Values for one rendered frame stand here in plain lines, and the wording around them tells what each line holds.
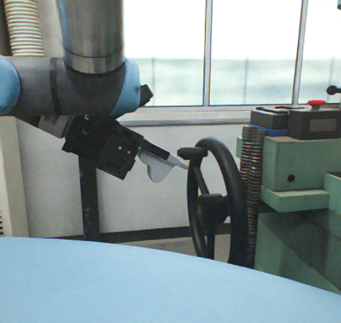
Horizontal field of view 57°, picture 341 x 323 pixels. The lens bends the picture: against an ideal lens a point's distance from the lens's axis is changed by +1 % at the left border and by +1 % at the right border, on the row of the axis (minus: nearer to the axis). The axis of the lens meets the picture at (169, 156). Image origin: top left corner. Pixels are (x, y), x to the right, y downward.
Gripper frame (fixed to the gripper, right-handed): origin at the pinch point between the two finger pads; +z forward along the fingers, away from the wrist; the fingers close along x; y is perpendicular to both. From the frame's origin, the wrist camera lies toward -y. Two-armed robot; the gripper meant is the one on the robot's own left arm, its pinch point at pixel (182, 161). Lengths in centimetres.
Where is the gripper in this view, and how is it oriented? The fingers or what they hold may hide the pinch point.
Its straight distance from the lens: 56.8
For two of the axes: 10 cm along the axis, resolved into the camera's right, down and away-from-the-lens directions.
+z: 8.7, 4.4, 2.3
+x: 1.9, 1.4, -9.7
